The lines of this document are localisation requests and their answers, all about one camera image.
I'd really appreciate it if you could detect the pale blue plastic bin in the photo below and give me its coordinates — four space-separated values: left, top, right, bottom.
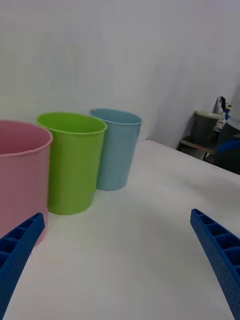
89 107 143 192

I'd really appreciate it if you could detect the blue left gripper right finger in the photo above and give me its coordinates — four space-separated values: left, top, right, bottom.
189 208 240 320

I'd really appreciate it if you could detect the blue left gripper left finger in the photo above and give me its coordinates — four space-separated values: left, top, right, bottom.
0 212 46 320

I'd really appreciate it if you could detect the dark low stand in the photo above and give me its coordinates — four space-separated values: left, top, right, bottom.
177 136 218 162

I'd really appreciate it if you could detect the grey bin with green rim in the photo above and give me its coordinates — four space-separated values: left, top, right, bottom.
193 110 221 146

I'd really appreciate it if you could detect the pink plastic bin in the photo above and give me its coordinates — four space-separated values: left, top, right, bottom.
0 119 54 247

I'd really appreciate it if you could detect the yellow-green plastic bin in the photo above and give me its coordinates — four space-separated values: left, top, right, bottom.
36 112 108 216

